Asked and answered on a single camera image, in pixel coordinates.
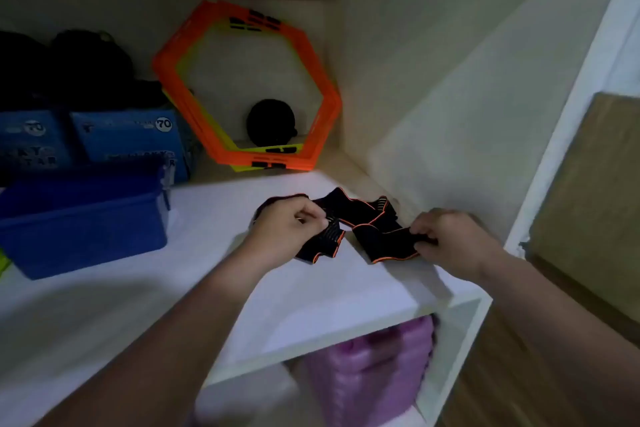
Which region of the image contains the orange hexagonal agility ring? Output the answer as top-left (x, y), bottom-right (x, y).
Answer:
top-left (152, 0), bottom-right (344, 172)

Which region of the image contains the white shelf unit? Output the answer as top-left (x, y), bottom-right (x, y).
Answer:
top-left (0, 0), bottom-right (640, 427)

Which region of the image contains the blue plastic storage bin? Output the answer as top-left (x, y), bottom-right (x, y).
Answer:
top-left (0, 156), bottom-right (172, 281)

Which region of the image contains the yellow hexagonal agility ring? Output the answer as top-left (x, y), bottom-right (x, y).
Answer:
top-left (162, 16), bottom-right (307, 173)

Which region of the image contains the person's left hand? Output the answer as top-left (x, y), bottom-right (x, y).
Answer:
top-left (248, 196), bottom-right (330, 273)

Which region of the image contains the person's right forearm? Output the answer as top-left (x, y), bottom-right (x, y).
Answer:
top-left (475, 249), bottom-right (640, 427)

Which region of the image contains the person's right hand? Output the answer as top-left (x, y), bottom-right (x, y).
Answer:
top-left (409, 208), bottom-right (507, 285)

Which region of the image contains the black round cap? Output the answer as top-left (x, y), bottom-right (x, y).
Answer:
top-left (245, 98), bottom-right (299, 148)

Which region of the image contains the black fabric bag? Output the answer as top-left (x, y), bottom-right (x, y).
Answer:
top-left (0, 30), bottom-right (53, 112)
top-left (49, 28), bottom-right (169, 110)

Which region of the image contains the person's left forearm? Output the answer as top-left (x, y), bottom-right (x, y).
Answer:
top-left (34, 254), bottom-right (266, 427)

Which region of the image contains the purple foam block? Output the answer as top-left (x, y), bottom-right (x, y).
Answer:
top-left (304, 315), bottom-right (436, 427)

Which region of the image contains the blue cardboard box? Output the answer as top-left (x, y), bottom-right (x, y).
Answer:
top-left (0, 110), bottom-right (77, 173)
top-left (69, 108), bottom-right (194, 185)

